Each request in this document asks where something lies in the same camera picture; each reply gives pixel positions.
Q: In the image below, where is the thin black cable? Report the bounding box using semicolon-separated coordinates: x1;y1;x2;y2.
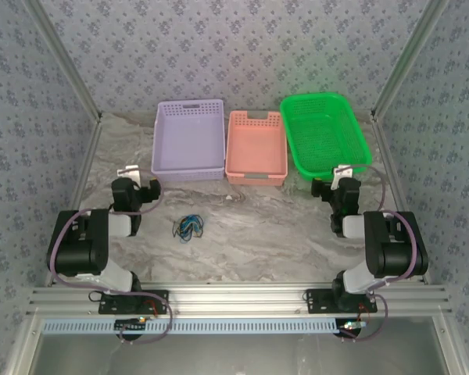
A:
173;214;205;240

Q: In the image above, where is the green plastic basket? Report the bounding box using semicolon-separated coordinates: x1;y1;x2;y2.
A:
279;91;374;183

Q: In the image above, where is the purple plastic basket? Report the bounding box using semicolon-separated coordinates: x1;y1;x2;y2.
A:
151;98;226;183

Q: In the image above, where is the pink plastic basket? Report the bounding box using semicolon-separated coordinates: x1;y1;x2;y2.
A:
224;110;289;187

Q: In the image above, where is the small electronics board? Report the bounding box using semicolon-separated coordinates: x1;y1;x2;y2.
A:
337;319;367;338
114;316;149;334

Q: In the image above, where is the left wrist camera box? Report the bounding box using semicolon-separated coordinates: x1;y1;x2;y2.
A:
116;165;141;185

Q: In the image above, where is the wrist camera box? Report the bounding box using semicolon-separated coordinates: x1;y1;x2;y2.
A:
332;164;355;189
116;165;141;185

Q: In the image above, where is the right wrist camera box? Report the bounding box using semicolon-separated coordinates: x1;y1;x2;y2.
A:
332;164;355;189

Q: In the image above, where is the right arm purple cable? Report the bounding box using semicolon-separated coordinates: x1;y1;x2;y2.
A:
342;164;421;343

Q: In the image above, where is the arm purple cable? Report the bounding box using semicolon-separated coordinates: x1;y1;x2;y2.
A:
342;164;421;343
48;177;174;345

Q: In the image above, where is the aluminium side rail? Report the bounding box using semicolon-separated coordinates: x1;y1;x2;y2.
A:
370;112;431;285
42;116;103;288

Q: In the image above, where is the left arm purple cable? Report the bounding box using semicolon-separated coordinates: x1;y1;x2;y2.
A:
48;177;174;345

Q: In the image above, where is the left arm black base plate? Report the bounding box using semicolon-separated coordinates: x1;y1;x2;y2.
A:
98;289;170;315

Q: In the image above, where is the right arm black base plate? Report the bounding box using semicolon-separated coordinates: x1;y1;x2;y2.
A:
306;288;378;314

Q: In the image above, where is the aluminium mounting rail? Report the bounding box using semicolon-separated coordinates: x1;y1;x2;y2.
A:
26;283;453;318

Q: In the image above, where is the aluminium frame post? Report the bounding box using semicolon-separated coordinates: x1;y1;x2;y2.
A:
23;0;103;123
370;0;451;120

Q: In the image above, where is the light blue slotted cable duct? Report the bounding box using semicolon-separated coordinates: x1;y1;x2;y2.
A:
41;316;339;335

